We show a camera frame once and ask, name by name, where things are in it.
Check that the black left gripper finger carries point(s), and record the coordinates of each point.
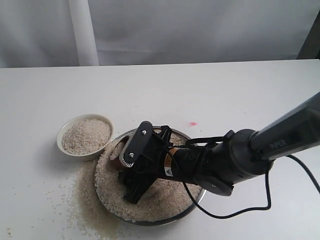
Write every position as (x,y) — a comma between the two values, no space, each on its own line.
(138,179)

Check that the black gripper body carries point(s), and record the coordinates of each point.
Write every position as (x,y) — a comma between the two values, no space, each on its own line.
(201,161)

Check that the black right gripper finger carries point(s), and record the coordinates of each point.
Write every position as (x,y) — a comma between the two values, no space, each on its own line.
(142,144)

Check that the brown wooden cup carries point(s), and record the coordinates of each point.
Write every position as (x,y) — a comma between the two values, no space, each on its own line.
(114,156)

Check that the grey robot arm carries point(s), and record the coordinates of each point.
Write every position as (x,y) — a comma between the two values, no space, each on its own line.
(252,152)

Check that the rice heap in tray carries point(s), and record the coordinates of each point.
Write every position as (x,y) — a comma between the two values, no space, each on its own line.
(162,200)

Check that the spilled rice on table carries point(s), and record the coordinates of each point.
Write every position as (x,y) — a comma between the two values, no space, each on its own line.
(77,205)

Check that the rice in white bowl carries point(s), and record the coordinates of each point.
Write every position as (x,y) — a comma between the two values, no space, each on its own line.
(86,136)

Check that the white ceramic bowl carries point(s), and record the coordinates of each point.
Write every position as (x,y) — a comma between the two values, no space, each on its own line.
(69,124)

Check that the round steel tray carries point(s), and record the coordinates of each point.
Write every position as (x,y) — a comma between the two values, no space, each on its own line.
(117,140)

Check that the white backdrop curtain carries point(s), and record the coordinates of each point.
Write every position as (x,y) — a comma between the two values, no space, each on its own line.
(68,33)

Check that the dark metal frame post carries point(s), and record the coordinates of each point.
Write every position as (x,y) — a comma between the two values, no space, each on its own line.
(311,46)

